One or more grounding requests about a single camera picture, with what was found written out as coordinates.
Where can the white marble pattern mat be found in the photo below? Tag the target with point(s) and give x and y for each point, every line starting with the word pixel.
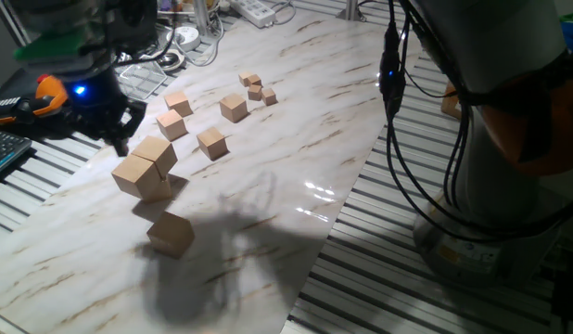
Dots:
pixel 277 153

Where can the aluminium profile post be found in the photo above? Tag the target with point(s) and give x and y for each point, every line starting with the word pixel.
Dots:
pixel 351 10
pixel 201 14

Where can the silver round dish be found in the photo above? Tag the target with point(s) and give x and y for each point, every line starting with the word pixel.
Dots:
pixel 168 59

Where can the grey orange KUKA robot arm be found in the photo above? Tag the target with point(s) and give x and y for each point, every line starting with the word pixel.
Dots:
pixel 500 37

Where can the blue bag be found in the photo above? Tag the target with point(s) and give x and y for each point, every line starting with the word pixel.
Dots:
pixel 571 37

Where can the green cloth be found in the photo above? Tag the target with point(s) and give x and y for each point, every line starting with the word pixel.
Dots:
pixel 571 17

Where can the white round puck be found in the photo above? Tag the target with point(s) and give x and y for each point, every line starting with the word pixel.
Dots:
pixel 184 38

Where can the grey slanted metal pole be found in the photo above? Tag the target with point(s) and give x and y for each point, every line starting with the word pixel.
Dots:
pixel 13 23

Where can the black computer keyboard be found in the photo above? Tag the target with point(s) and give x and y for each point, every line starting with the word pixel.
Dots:
pixel 6 150

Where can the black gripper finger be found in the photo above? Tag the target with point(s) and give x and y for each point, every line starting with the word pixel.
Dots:
pixel 120 143
pixel 137 115

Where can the black filament spool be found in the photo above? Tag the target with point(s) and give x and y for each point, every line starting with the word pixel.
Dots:
pixel 133 18

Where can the white power strip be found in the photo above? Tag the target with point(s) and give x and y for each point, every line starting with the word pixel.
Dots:
pixel 256 11

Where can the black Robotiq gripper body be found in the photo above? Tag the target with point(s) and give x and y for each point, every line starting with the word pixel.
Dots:
pixel 94 102

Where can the orange black teach pendant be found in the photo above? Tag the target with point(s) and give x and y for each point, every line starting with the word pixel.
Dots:
pixel 45 97

